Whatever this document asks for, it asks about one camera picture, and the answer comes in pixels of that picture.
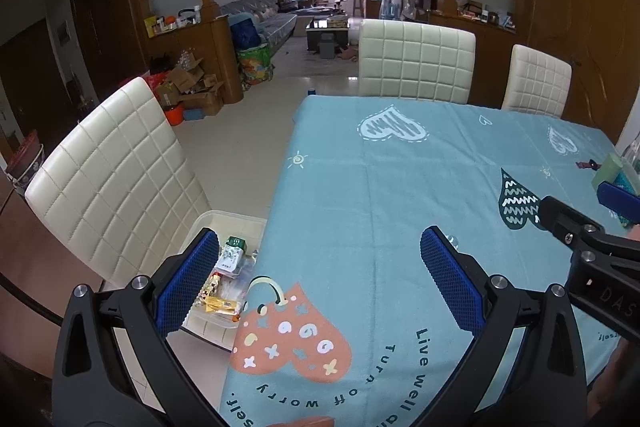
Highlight wooden partition counter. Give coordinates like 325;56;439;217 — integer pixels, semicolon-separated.
145;14;243;105

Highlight stacked red white basins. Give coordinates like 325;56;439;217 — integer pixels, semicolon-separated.
5;129;46;195

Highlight pile of cardboard boxes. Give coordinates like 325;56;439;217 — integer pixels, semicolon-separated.
152;54;226;118

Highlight dark coffee table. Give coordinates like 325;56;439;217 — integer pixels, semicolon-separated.
306;16;351;52

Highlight clear plastic storage bin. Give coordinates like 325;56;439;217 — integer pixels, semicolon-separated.
180;209;268;353

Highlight grey covered sofa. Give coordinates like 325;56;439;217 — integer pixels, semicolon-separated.
220;0;298;52

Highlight green cup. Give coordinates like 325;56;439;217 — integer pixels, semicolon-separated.
591;153;626;188

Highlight blue quilt bag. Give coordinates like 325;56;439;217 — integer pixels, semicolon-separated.
230;19;263;52

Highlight cream quilted dining chair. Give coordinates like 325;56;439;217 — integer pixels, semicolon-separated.
358;19;477;104
501;44;572;118
25;77;211;293

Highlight white green carton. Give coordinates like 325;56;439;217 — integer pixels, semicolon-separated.
216;236;249;278

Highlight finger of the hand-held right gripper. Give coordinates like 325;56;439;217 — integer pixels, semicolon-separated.
596;181;640;225
539;196;640;258

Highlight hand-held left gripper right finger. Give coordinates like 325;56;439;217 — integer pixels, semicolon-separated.
400;226;588;427

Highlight yellow snack wrapper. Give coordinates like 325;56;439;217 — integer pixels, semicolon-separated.
202;295;241;315

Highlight person's right forearm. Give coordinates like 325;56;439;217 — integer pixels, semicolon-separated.
595;337;640;427

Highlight colourful printed bag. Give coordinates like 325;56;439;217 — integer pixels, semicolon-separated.
237;44;276;85

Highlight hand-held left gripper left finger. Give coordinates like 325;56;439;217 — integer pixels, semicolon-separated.
51;227;236;427

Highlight patterned tissue box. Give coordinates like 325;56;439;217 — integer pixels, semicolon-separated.
612;169;640;228

